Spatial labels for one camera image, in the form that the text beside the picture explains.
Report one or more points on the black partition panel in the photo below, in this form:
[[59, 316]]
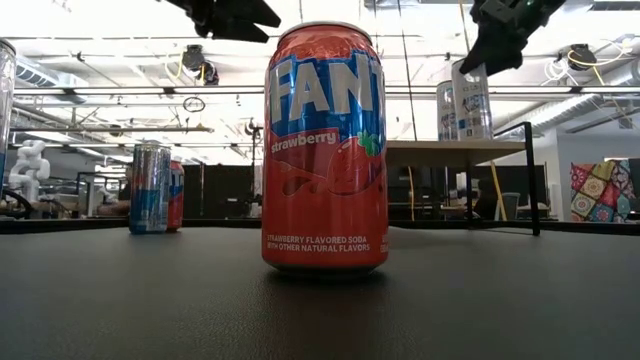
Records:
[[215, 190]]

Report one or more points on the black camera stand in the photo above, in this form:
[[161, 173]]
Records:
[[254, 131]]

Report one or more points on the grey office chair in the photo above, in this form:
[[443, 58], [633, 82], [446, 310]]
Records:
[[510, 205]]

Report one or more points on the colourful patchwork quilt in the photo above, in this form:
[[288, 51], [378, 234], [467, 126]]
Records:
[[600, 192]]

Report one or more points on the person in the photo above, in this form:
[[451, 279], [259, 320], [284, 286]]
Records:
[[485, 202]]

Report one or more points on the wood and black table frame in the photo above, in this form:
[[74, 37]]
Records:
[[75, 225]]

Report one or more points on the wooden shelf black metal frame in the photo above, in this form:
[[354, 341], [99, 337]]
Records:
[[450, 152]]

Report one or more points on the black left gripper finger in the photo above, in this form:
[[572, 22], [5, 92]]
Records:
[[235, 31], [245, 12]]

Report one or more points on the white Celsius can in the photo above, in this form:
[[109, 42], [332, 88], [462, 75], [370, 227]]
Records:
[[446, 115], [472, 115]]

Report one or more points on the red Fanta strawberry can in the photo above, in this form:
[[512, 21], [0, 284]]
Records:
[[325, 200], [177, 200]]

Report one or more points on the black curved tube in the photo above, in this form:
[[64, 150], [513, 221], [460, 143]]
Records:
[[15, 197]]

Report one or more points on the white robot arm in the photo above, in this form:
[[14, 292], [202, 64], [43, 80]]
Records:
[[30, 170]]

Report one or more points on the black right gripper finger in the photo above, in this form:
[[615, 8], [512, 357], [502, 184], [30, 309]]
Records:
[[509, 52], [485, 45]]

